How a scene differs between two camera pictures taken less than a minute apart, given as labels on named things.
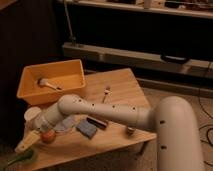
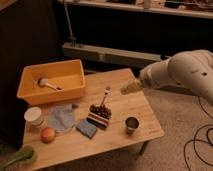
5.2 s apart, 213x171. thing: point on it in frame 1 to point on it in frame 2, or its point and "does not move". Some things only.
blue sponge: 87,128 does not move
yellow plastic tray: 45,84 does not move
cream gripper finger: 32,136 to 131,87
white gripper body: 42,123 to 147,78
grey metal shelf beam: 190,66 does not move
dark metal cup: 130,130 does not move
